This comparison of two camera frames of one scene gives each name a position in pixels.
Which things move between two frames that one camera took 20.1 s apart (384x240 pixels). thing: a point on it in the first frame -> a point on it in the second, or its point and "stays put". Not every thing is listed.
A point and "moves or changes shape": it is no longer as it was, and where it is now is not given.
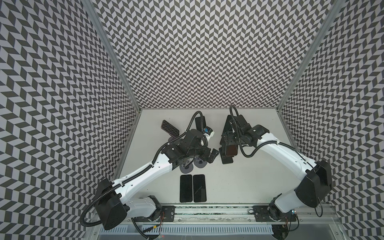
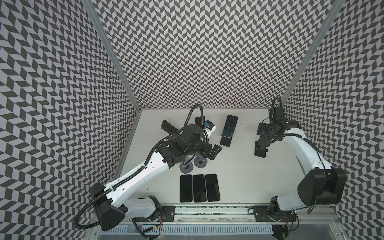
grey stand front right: x=199 y=163 stays put
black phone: x=198 y=123 stays put
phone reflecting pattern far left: x=169 y=129 stays put
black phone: x=199 y=189 stays put
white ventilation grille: x=187 y=230 stays put
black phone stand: x=186 y=188 stays put
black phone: x=231 y=148 -> x=213 y=193
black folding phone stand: x=225 y=159 moves or changes shape
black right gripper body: x=231 y=136 -> x=266 y=130
